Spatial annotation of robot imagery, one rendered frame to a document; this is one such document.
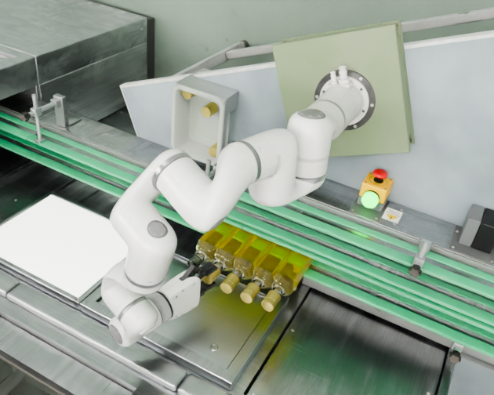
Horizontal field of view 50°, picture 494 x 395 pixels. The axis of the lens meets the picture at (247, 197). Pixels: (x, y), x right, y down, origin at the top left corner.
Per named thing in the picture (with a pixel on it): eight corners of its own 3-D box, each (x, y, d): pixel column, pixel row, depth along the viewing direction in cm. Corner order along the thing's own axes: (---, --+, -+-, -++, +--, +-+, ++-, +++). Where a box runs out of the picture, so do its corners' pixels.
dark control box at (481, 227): (463, 226, 141) (457, 243, 134) (473, 201, 136) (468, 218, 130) (494, 237, 138) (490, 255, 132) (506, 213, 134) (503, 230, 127)
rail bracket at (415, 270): (416, 244, 135) (404, 273, 125) (425, 221, 131) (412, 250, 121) (432, 249, 134) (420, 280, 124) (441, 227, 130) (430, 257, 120)
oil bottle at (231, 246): (246, 228, 160) (209, 268, 144) (248, 213, 157) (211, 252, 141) (263, 234, 158) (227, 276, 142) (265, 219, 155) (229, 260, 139)
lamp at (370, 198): (361, 201, 143) (357, 206, 141) (365, 187, 141) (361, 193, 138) (377, 207, 142) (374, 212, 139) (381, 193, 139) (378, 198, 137)
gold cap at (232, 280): (227, 280, 139) (219, 290, 136) (228, 270, 137) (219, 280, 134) (239, 285, 138) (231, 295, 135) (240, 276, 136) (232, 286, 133)
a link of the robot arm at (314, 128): (350, 100, 116) (327, 124, 103) (340, 154, 122) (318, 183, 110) (307, 92, 119) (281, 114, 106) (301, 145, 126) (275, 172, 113)
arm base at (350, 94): (316, 65, 132) (293, 81, 120) (366, 61, 126) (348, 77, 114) (323, 125, 138) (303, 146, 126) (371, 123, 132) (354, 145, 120)
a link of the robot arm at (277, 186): (265, 150, 94) (259, 226, 102) (343, 119, 110) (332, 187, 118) (228, 133, 100) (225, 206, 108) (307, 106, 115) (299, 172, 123)
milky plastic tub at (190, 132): (185, 139, 172) (170, 150, 165) (188, 74, 159) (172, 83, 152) (232, 157, 166) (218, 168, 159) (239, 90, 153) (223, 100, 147)
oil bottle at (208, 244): (230, 220, 162) (191, 259, 146) (231, 205, 159) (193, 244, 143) (245, 227, 160) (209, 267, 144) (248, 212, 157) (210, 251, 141)
